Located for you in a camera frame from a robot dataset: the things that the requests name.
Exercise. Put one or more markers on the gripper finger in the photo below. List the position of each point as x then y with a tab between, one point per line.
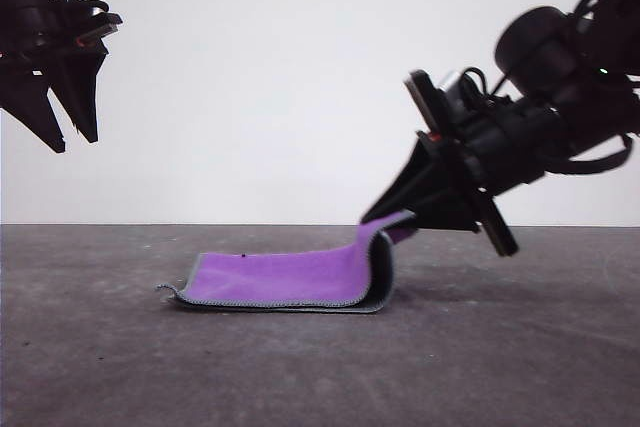
450	212
415	182
30	97
80	92

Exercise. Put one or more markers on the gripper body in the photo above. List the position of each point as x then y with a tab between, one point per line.
510	147
40	22

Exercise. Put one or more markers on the purple towel with grey hem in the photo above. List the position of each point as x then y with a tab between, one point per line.
290	277

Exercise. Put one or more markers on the grey table cloth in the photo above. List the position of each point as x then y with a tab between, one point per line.
320	367

